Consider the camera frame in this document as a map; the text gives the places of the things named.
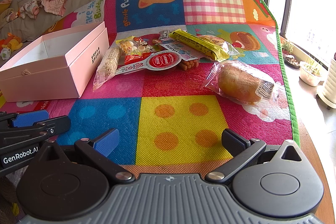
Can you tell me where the large bread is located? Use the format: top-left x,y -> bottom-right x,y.
203,60 -> 282,109

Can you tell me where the red lid jelly cup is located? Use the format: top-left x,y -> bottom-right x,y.
115,51 -> 182,75

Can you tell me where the grain bar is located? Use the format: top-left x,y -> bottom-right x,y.
93,46 -> 123,91

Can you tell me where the orange plush toy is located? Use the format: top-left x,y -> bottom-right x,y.
0,33 -> 24,52

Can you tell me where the pink cardboard box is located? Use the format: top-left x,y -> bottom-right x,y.
0,21 -> 110,103

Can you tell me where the long yellow snack packet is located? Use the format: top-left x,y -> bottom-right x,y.
169,29 -> 230,62

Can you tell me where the long beige pillow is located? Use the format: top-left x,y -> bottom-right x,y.
0,0 -> 147,42

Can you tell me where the small potted plant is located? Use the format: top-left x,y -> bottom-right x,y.
281,40 -> 294,55

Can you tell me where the white ribbed plant pot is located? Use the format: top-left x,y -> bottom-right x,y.
316,57 -> 336,109

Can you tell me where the pile of pink clothes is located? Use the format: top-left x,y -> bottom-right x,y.
17,0 -> 82,19

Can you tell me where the small bread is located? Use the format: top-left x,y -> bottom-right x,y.
197,34 -> 239,56

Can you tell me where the dark plant dish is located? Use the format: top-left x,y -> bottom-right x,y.
285,56 -> 300,68

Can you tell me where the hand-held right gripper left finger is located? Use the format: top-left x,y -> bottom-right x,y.
31,128 -> 135,185

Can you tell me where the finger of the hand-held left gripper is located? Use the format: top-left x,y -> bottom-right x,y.
0,116 -> 71,152
0,110 -> 49,128

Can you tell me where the white oval planter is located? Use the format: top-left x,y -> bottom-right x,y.
299,57 -> 324,86

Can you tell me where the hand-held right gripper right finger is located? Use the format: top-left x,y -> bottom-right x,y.
205,129 -> 311,185

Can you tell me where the cartoon print candy bag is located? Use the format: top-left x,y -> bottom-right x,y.
115,35 -> 158,65

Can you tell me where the sausage snack packet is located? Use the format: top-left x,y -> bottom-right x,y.
154,39 -> 200,71

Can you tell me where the colourful cartoon play mat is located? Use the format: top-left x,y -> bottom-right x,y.
0,0 -> 300,180

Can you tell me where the dark window frame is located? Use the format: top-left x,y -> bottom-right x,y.
264,0 -> 293,35

